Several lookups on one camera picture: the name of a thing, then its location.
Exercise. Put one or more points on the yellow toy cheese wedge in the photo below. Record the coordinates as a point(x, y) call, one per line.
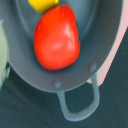
point(43, 5)

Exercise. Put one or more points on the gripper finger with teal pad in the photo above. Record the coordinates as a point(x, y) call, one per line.
point(4, 55)

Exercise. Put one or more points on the red toy tomato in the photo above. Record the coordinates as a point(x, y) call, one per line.
point(56, 38)

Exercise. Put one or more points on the grey pot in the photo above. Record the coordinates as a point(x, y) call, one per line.
point(98, 20)

